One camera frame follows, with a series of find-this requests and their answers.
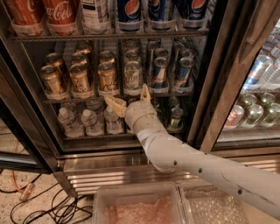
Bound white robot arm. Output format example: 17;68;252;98
104;85;280;220

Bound black floor cables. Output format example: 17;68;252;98
0;169;95;224

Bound middle pepsi bottle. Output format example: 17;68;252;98
148;0;174;31

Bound right red bull can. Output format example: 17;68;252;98
174;57;194;93

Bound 7up can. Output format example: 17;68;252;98
124;50;141;63
124;61;143;95

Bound left pepsi bottle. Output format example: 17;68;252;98
117;0;141;32

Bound red bull can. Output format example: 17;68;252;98
174;57;194;93
151;57;168;93

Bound white label bottle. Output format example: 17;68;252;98
81;0;109;34

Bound front middle gold can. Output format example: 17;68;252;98
69;63;93;99

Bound left clear plastic bin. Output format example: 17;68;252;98
92;182;187;224

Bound middle water bottle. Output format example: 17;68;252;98
80;109;103;137

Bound rear left gold can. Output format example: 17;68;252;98
45;52;69;84

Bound rear middle gold can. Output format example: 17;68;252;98
71;52;89;67

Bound rear right gold can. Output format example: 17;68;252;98
99;51;116;64

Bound front left gold can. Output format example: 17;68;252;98
39;65;68;101

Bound right water bottle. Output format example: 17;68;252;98
104;106;123;135

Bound right clear plastic bin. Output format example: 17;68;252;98
178;179;280;224

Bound front right gold can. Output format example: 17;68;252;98
98;61;120;95

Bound open fridge door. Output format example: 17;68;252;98
0;56;57;174

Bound clear plastic bin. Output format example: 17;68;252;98
178;179;280;224
92;182;187;224

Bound left red bull can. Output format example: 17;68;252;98
151;57;168;93

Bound gold can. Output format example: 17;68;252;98
99;51;116;64
98;61;120;95
71;52;89;67
69;63;93;99
45;52;69;84
39;65;68;101

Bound right coca-cola bottle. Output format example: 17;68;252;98
42;0;78;36

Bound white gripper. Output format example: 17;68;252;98
104;84;160;133

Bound orange extension cord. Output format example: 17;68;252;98
10;139;36;202

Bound stainless steel fridge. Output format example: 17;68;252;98
0;0;280;197

